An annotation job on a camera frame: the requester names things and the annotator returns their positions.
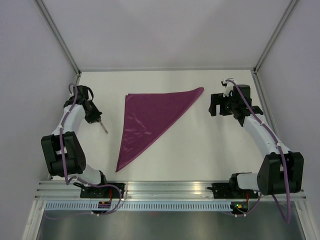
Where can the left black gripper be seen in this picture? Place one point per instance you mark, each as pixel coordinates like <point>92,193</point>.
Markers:
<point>96,117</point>

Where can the white plastic knife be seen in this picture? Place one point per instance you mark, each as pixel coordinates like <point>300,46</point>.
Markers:
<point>103,127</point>

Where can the left aluminium frame post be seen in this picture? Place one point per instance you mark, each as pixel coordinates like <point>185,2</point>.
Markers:
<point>57,35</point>

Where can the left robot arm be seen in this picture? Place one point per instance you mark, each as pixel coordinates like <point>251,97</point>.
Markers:
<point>63,153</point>

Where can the aluminium mounting rail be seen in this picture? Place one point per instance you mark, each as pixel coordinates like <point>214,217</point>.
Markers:
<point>137,191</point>

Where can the right aluminium frame post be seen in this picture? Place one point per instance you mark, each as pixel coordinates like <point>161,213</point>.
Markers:
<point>275,34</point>

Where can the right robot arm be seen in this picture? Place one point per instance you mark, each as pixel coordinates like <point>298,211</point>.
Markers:
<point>281,171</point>

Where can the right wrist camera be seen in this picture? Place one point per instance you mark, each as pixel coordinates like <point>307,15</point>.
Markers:
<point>228,85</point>

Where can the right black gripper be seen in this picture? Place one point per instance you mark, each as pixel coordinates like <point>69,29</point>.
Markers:
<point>218,99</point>

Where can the purple cloth napkin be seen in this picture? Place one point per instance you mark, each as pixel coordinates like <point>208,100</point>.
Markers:
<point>147,116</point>

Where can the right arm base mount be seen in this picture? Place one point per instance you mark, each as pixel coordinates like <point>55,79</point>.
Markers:
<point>240,198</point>

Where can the white slotted cable duct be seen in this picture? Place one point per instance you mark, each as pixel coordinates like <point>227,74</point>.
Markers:
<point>215,206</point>

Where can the aluminium frame post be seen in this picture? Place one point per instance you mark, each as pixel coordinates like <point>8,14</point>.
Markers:
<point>275,34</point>
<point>57,35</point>

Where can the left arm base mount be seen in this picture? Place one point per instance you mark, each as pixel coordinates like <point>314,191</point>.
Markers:
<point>108,193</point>

